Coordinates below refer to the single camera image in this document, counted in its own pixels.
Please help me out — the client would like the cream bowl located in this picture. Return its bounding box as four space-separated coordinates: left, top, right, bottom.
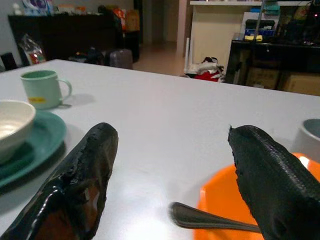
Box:
0 99 37 165

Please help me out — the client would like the grey suitcase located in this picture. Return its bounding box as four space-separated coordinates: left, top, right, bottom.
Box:
104 48 133 70

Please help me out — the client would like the teal plate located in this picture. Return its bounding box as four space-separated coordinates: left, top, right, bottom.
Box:
0 109 68 189

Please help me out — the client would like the red white clothes pile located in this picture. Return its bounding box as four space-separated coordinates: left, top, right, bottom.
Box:
184 56 226 83

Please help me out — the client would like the white counter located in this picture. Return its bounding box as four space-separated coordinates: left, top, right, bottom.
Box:
189 0 311 73

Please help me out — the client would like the grey white bowl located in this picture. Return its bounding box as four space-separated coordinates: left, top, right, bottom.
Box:
291 118 320 161

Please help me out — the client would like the black desk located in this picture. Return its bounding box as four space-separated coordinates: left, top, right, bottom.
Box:
226 39 320 88

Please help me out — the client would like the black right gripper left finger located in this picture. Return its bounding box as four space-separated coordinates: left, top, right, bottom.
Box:
0 122 119 240

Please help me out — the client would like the brown paper bag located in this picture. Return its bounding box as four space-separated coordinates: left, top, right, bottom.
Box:
126 9 140 32

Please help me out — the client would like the cardboard box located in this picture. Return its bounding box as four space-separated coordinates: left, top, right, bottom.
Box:
246 67 281 90
282 73 320 96

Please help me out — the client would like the clear plastic bag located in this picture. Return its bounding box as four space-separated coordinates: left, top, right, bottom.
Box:
18 33 47 65

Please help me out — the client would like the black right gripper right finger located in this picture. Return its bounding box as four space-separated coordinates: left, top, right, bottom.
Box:
227 125 320 240

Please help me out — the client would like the black blue toolbox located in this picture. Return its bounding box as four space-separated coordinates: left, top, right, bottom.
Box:
244 19 277 37

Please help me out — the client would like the dark wooden sideboard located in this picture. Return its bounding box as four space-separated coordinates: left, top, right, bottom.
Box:
7 12 126 63

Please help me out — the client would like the pale green mug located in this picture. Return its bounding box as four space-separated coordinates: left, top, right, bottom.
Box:
19 69 73 110

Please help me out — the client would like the black bag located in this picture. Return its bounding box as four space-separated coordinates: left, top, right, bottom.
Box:
84 46 105 65

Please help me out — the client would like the dark chair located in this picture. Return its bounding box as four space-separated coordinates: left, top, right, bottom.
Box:
0 52 18 72

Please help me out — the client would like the orange plate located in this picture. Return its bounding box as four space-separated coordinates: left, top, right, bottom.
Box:
192 151 320 240

